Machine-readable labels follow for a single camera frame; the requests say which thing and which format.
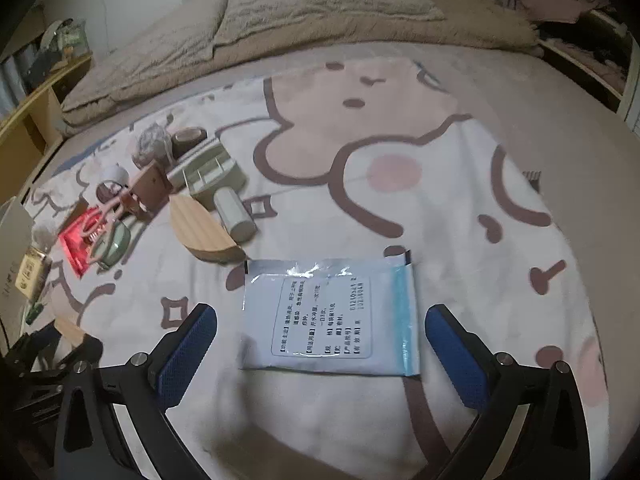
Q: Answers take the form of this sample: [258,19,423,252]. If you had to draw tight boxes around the yellow paper box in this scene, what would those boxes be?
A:
[14,247,52,304]

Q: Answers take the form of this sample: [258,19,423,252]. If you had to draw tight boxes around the pink scissors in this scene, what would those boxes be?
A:
[81,186,133,247]

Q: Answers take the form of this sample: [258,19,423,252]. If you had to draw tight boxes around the white tape roll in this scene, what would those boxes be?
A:
[96,166,129,204]

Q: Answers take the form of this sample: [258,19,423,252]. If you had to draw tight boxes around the dark bag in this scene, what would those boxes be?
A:
[24,44,67,89]

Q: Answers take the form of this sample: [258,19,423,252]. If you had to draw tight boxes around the beige quilted pillow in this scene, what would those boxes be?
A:
[60,0,232,137]
[212,0,449,59]

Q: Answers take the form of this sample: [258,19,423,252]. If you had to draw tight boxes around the white blue medicine sachet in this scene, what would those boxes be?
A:
[239,246,422,377]

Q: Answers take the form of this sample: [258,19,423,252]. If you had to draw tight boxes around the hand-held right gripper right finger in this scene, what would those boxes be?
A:
[424,303,592,480]

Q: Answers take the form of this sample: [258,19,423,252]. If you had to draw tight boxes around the pile of clothes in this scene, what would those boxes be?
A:
[492,0,632,92]

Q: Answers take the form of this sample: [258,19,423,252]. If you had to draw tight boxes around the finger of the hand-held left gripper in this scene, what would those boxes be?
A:
[6,324,62,362]
[30,335,104,377]

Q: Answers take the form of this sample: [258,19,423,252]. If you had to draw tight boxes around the crumpled white plastic wrap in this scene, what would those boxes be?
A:
[29,221,54,252]

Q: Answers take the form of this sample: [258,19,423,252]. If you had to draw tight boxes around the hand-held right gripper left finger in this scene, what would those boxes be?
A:
[52,302,219,480]

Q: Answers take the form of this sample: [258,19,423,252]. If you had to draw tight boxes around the wooden shelf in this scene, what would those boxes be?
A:
[0,52,97,197]

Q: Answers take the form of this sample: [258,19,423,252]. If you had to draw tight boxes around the printed blanket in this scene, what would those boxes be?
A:
[20,50,610,480]

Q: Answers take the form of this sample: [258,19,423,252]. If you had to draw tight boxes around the mint green round case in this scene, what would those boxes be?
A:
[96,222,134,267]

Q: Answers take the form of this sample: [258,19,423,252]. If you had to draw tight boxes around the grey curtain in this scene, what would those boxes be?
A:
[0,44,32,117]

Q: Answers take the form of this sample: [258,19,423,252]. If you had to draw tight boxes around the white storage box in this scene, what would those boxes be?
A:
[0,197,32,323]

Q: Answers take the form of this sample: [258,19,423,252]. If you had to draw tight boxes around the grey plastic holder with handle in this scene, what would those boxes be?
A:
[166,137,259,242]

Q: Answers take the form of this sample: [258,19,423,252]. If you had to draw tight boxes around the small wooden block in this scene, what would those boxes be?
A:
[54,316,92,347]

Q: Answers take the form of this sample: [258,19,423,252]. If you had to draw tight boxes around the semicircular wooden board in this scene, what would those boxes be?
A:
[168,192,245,264]

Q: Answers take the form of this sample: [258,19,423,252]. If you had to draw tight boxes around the red foil packet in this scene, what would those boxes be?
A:
[58,206,110,277]

